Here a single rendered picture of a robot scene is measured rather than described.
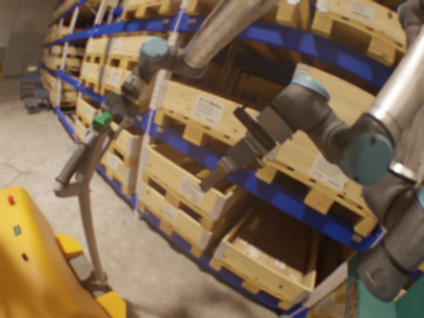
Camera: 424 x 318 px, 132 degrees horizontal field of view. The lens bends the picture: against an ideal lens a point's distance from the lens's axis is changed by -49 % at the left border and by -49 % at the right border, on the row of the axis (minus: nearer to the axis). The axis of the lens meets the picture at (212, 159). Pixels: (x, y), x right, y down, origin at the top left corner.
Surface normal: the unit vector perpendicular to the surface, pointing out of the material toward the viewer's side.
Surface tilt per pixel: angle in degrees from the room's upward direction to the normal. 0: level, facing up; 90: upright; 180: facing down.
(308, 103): 89
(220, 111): 90
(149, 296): 0
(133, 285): 0
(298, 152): 90
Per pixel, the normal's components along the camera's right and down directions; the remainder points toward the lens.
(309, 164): -0.51, 0.18
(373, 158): -0.26, 0.38
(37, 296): 0.30, -0.88
